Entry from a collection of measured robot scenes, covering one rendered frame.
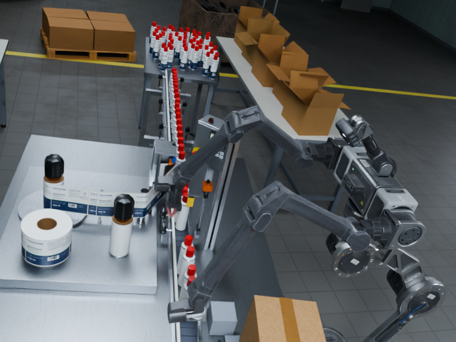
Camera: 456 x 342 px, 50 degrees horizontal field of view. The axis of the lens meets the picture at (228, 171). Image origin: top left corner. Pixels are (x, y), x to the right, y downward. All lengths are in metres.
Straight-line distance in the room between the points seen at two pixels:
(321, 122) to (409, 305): 1.77
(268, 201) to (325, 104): 2.29
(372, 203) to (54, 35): 4.99
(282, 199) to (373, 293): 2.41
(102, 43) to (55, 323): 4.77
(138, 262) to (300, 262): 1.85
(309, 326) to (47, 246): 1.07
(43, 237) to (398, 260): 1.49
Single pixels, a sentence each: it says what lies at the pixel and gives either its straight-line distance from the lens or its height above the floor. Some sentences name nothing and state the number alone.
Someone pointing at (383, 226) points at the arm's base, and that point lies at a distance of 1.76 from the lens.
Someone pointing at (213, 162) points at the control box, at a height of 1.32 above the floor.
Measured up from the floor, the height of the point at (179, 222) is 0.93.
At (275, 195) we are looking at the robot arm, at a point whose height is 1.59.
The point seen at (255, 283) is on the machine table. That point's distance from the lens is 2.30.
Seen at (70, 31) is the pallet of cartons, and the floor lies 0.35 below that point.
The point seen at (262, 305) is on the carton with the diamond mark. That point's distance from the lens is 1.81.
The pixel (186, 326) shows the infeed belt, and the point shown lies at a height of 0.88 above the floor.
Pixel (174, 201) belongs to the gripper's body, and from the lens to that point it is 2.17.
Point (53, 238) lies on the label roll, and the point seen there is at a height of 1.02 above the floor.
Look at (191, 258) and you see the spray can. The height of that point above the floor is 1.05.
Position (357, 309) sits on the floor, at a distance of 3.65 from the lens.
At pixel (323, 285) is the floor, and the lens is 3.69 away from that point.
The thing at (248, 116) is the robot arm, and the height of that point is 1.63.
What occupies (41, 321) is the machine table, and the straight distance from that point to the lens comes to 2.05.
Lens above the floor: 2.42
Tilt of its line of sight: 32 degrees down
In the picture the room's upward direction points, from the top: 14 degrees clockwise
